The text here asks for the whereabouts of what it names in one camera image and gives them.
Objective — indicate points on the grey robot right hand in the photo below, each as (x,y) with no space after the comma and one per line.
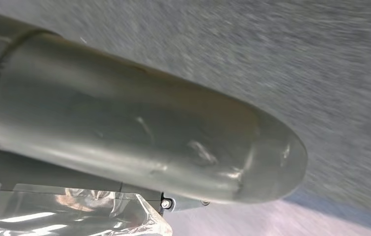
(123,130)

